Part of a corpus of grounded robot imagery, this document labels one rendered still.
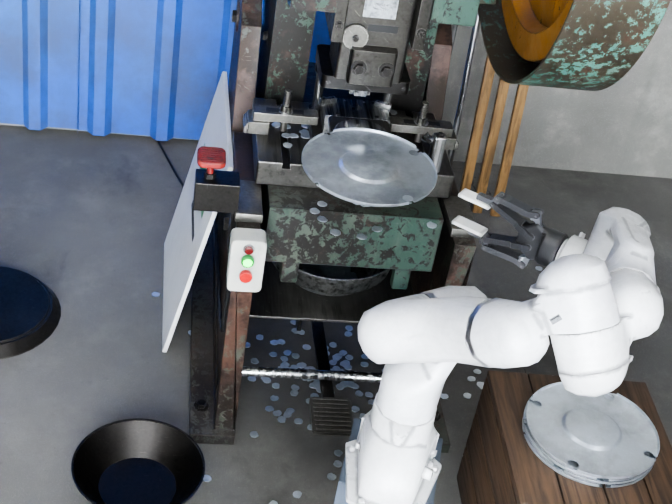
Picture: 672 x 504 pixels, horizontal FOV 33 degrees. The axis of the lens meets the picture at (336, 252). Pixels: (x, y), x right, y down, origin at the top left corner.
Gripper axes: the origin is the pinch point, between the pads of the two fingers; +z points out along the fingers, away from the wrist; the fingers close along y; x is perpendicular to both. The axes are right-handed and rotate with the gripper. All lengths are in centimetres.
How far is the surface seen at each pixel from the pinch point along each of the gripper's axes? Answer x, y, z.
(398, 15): -16.4, 26.5, 32.5
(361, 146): -4.6, 0.4, 29.7
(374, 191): 8.0, -0.1, 18.5
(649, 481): -1, -43, -52
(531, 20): -41.2, 25.4, 12.3
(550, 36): -23.8, 31.0, 1.4
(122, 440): 38, -74, 56
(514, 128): -127, -48, 39
